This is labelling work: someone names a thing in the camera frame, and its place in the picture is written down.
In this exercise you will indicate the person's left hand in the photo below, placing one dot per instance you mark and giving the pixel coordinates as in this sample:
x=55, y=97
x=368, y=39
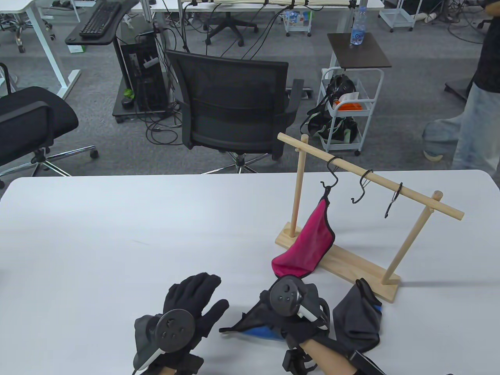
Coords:
x=193, y=293

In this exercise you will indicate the person's right hand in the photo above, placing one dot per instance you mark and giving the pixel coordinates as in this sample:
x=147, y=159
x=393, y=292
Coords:
x=293, y=330

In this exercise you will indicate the blue hand towel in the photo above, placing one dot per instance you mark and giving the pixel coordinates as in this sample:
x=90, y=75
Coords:
x=254, y=318

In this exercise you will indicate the grey hand towel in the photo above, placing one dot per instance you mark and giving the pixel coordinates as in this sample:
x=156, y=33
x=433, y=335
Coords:
x=357, y=320

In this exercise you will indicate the pink hand towel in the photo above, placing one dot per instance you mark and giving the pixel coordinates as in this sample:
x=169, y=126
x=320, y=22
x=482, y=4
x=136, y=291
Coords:
x=312, y=242

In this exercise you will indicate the black s-hook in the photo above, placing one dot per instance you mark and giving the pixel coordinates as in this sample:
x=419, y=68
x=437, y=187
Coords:
x=363, y=187
x=334, y=172
x=395, y=197

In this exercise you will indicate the person's right forearm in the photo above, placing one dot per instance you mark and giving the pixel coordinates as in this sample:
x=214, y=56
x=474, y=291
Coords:
x=328, y=357

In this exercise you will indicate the wooden hanging rack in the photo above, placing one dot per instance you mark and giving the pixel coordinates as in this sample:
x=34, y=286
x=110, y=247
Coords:
x=390, y=186

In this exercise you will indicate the black mesh office chair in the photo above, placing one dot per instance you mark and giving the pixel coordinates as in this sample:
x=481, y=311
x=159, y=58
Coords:
x=230, y=101

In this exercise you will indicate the black computer tower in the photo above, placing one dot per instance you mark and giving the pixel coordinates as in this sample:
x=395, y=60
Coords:
x=142, y=74

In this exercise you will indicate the orange item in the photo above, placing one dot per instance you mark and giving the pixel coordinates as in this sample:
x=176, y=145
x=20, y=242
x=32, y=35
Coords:
x=349, y=105

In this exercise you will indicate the white rolling cart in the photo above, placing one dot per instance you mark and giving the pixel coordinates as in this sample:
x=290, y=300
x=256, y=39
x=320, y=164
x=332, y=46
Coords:
x=371, y=101

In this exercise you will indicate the black padded office chair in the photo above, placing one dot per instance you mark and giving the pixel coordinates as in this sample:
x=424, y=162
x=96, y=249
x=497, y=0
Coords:
x=27, y=117

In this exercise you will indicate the black bag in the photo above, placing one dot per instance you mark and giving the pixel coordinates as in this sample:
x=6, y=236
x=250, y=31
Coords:
x=340, y=84

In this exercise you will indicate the black chair base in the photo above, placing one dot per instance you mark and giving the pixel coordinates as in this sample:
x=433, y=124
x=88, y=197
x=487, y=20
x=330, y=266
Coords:
x=230, y=27

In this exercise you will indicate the brown side table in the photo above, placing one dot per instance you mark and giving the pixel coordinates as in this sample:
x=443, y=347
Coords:
x=357, y=54

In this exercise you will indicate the black keyboard desk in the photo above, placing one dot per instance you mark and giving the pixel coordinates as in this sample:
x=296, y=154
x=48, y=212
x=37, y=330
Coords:
x=129, y=11

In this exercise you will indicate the black keyboard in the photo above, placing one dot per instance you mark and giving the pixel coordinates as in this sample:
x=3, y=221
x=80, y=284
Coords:
x=99, y=19

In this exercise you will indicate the white standing desk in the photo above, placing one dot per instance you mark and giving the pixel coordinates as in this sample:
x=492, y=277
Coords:
x=47, y=43

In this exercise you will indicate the small white storage cart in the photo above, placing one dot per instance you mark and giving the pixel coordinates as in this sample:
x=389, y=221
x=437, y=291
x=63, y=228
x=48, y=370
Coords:
x=297, y=21

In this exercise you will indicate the long white desk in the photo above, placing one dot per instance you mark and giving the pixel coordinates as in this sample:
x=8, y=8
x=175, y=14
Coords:
x=242, y=5

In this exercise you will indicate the black floor stand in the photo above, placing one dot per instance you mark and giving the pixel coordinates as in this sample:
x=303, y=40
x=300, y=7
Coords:
x=459, y=88

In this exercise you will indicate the clear water bottle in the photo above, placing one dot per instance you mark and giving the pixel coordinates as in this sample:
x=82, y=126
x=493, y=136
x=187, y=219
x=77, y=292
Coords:
x=358, y=27

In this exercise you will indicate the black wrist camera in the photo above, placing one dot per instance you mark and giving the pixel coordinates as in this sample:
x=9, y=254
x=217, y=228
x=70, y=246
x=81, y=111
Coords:
x=371, y=363

